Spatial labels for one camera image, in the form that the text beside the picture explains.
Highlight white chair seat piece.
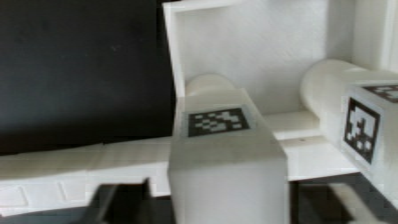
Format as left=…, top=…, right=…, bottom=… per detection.
left=162, top=0, right=398, bottom=180

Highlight white chair leg block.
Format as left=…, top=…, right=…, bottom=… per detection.
left=301, top=59, right=398, bottom=208
left=167, top=74, right=290, bottom=224

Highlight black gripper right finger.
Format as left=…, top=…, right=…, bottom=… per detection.
left=292, top=183, right=398, bottom=224

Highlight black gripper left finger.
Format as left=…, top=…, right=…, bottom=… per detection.
left=86, top=180, right=151, bottom=224

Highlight white U-shaped fence frame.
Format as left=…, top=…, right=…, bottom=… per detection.
left=0, top=137, right=171, bottom=217

